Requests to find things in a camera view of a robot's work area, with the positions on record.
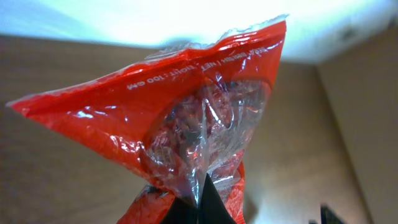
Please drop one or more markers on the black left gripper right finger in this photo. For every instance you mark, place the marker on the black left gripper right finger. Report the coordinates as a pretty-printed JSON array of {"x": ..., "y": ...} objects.
[{"x": 212, "y": 209}]

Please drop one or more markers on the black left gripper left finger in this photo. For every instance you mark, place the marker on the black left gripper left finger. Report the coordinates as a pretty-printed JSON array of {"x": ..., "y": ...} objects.
[{"x": 180, "y": 213}]

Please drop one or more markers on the red Hacks candy bag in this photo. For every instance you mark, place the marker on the red Hacks candy bag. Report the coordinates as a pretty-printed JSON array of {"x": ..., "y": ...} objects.
[{"x": 175, "y": 117}]

